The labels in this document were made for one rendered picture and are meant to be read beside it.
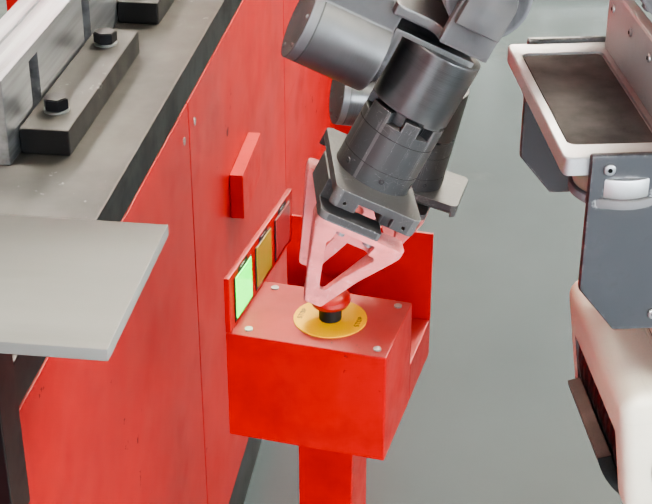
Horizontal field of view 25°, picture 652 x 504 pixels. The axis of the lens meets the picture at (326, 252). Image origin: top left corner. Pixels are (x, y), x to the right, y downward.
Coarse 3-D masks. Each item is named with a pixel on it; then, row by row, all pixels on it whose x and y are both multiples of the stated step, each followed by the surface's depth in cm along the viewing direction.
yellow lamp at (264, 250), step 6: (270, 228) 147; (270, 234) 147; (264, 240) 146; (270, 240) 148; (258, 246) 144; (264, 246) 146; (270, 246) 148; (258, 252) 144; (264, 252) 146; (270, 252) 148; (258, 258) 145; (264, 258) 147; (270, 258) 149; (258, 264) 145; (264, 264) 147; (270, 264) 149; (258, 270) 145; (264, 270) 147; (258, 276) 145; (264, 276) 147; (258, 282) 146
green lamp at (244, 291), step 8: (248, 264) 142; (240, 272) 140; (248, 272) 142; (240, 280) 140; (248, 280) 142; (240, 288) 140; (248, 288) 143; (240, 296) 140; (248, 296) 143; (240, 304) 141; (240, 312) 141
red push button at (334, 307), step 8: (336, 296) 140; (344, 296) 140; (312, 304) 140; (328, 304) 139; (336, 304) 139; (344, 304) 140; (320, 312) 141; (328, 312) 141; (336, 312) 141; (328, 320) 141; (336, 320) 141
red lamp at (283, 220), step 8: (288, 208) 153; (280, 216) 150; (288, 216) 153; (280, 224) 150; (288, 224) 153; (280, 232) 151; (288, 232) 154; (280, 240) 151; (288, 240) 154; (280, 248) 152
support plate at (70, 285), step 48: (0, 240) 110; (48, 240) 110; (96, 240) 110; (144, 240) 110; (0, 288) 104; (48, 288) 104; (96, 288) 104; (0, 336) 98; (48, 336) 98; (96, 336) 98
